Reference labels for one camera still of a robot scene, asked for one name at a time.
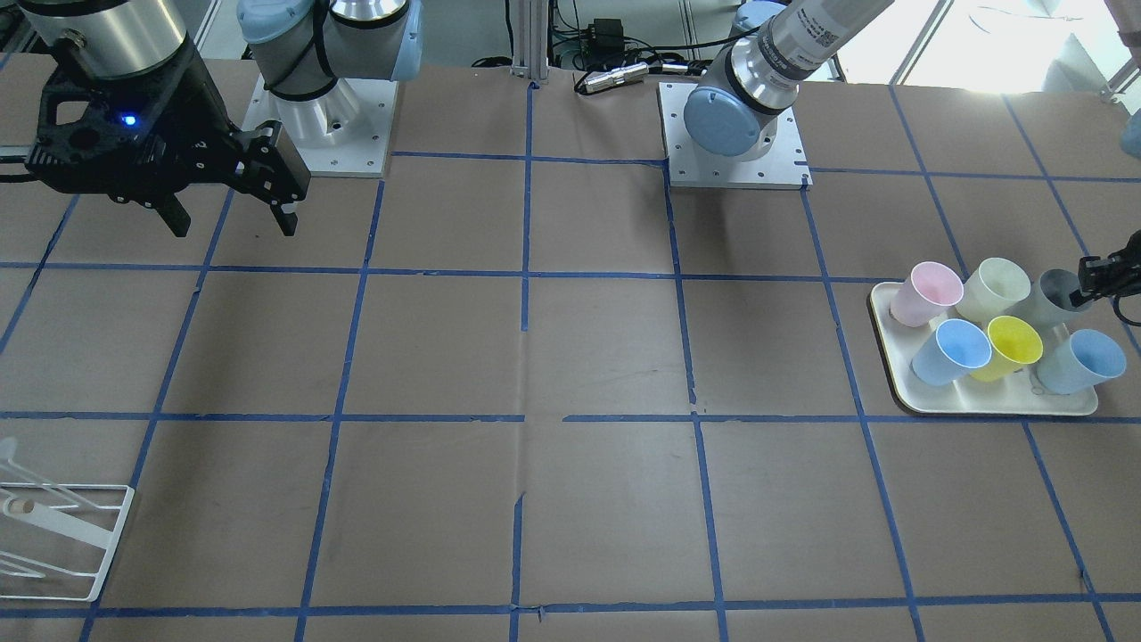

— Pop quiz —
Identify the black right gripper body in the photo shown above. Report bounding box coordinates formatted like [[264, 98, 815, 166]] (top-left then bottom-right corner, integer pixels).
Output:
[[24, 36, 268, 201]]

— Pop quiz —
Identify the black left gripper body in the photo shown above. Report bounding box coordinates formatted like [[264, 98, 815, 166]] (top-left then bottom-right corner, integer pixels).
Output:
[[1104, 230, 1141, 298]]

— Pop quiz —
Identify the grey plastic cup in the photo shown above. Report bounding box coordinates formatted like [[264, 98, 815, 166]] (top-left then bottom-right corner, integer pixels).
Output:
[[1009, 268, 1093, 333]]

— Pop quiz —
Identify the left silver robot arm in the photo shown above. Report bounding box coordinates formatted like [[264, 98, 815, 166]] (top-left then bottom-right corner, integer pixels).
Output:
[[682, 1, 1140, 326]]

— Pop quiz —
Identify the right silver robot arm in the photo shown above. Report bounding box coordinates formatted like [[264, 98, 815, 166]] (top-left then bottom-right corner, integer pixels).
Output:
[[3, 1, 423, 237]]

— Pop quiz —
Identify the light blue plastic cup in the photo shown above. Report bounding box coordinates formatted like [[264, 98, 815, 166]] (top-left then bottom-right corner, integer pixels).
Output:
[[1035, 330, 1128, 395]]

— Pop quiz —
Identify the cream plastic cup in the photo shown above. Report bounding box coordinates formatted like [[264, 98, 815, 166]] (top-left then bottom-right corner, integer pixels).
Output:
[[955, 257, 1031, 325]]

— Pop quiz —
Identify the yellow plastic cup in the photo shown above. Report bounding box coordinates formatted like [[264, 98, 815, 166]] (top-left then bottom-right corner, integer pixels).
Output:
[[969, 316, 1045, 383]]

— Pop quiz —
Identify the pink plastic cup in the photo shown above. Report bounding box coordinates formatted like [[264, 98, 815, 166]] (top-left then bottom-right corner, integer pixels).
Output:
[[889, 261, 965, 326]]

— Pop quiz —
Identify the cream plastic tray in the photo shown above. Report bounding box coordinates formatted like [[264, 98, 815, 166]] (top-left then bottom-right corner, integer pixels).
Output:
[[868, 282, 1099, 417]]

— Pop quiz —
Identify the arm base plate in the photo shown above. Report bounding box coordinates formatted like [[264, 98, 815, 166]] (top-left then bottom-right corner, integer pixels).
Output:
[[242, 78, 402, 178], [659, 82, 814, 190]]

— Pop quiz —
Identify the white wire cup rack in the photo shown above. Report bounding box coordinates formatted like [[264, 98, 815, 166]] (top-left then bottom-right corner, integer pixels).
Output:
[[1, 436, 135, 603]]

